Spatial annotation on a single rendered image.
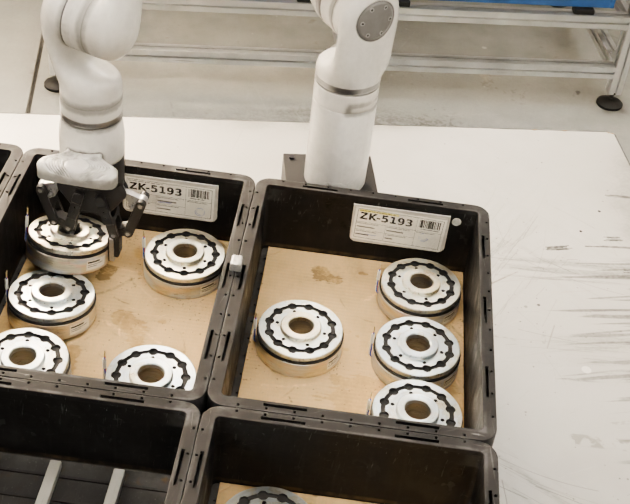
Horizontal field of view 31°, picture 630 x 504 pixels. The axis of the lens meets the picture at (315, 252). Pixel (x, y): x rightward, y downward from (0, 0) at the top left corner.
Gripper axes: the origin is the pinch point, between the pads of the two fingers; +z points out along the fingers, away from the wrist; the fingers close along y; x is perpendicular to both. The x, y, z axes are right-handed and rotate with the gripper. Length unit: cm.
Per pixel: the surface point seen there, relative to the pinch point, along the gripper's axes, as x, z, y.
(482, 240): -6.3, -5.3, -47.9
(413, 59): -188, 72, -43
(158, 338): 10.6, 4.1, -10.7
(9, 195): -1.5, -4.2, 11.0
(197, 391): 27.4, -6.0, -18.4
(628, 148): -179, 85, -108
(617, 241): -39, 16, -74
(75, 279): 5.5, 1.5, 0.8
